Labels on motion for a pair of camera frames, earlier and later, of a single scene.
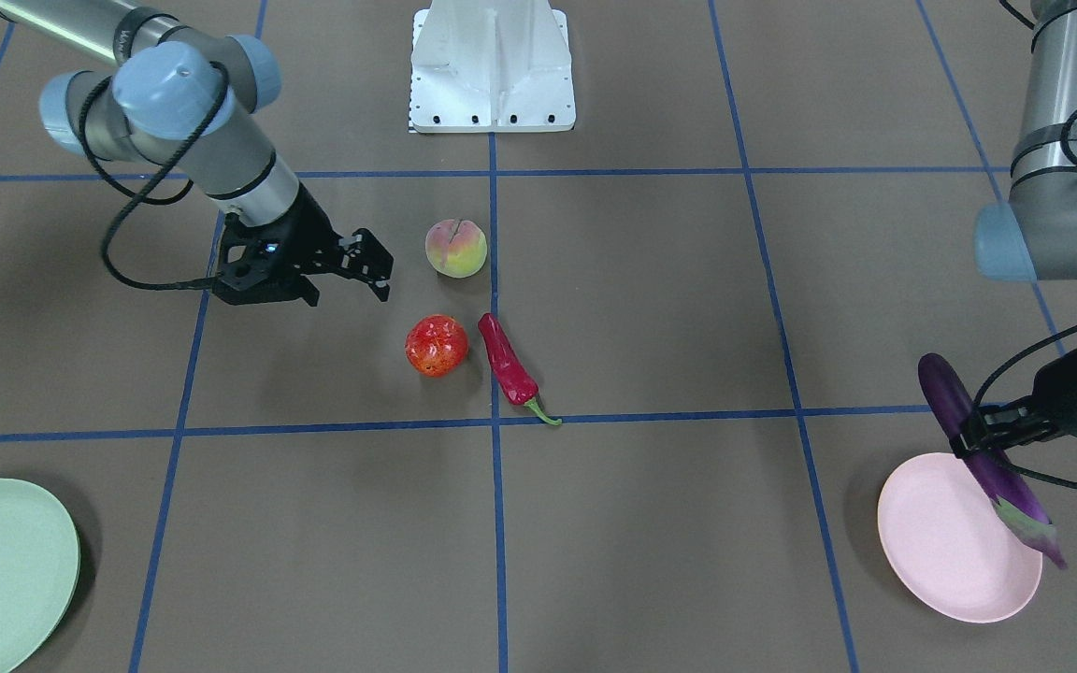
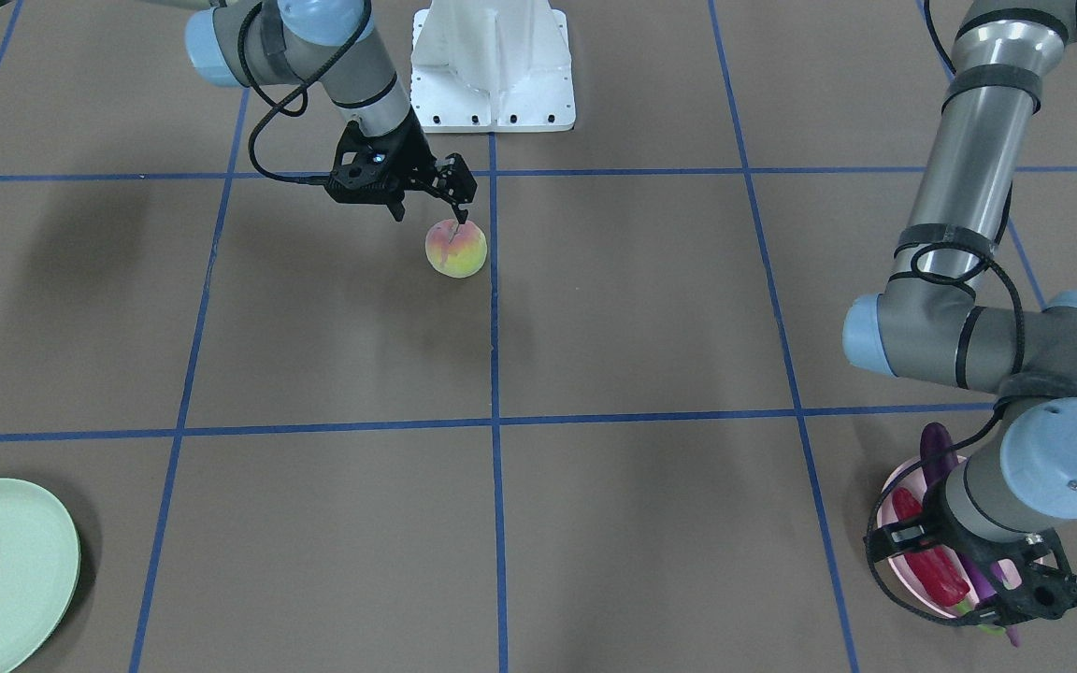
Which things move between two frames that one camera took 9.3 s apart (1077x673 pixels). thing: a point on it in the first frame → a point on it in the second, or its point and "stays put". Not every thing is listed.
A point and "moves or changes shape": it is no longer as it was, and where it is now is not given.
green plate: (9, 572) stays put
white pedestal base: (491, 66) stays put
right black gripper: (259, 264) → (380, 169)
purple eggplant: (991, 468) moves or changes shape
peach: (456, 249) stays put
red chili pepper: (512, 376) → (937, 576)
